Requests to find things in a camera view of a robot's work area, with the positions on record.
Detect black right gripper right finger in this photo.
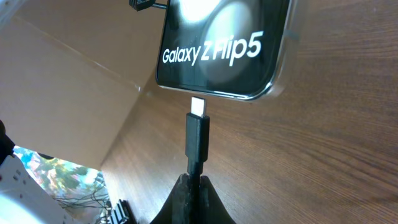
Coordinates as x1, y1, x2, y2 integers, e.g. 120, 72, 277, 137
199, 175, 236, 224

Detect thin black charger cable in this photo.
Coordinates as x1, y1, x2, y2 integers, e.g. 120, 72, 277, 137
185, 96, 211, 224

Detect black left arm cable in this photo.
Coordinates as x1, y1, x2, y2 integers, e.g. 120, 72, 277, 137
128, 0, 169, 12

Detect black Galaxy flip phone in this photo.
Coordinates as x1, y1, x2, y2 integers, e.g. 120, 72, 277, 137
155, 0, 307, 101

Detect white power strip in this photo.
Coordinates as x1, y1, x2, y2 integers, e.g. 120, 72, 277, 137
1, 155, 80, 224

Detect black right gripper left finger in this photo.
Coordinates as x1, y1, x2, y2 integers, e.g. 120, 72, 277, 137
151, 174, 192, 224

